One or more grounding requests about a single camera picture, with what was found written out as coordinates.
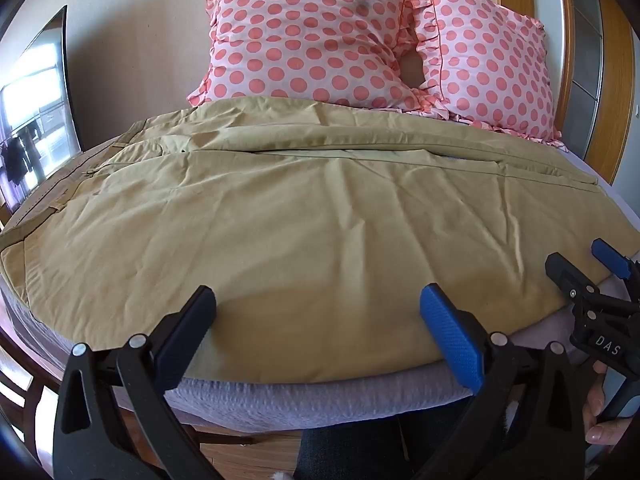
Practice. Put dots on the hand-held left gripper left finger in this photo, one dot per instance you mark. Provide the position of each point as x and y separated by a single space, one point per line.
187 332

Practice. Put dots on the small pink polka dot pillow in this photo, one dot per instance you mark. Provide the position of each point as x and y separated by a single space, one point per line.
492 55

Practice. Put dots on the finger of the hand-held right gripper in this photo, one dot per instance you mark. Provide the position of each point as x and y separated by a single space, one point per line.
567 275
611 259

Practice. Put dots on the olive khaki bed cover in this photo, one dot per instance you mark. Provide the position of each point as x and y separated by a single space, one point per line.
280 240

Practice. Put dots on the black flat screen television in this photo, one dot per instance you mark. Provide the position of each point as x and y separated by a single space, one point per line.
37 125

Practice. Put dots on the dark wooden furniture frame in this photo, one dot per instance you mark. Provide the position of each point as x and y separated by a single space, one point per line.
20 380

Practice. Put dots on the grey bed mattress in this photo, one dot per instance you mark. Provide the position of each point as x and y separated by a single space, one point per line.
300 405

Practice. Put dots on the person's right hand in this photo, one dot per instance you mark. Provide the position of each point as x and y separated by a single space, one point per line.
597 400

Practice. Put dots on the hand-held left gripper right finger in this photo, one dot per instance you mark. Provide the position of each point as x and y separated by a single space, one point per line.
452 340

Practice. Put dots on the wooden framed wardrobe door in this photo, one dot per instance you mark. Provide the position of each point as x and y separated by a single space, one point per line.
607 85

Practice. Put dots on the large pink polka dot pillow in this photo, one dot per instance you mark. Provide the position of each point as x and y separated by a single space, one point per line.
300 35

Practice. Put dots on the person's leg in dark jeans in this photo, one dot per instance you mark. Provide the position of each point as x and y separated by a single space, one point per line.
370 447

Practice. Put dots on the wooden headboard frame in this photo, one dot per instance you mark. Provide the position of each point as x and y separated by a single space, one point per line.
560 35

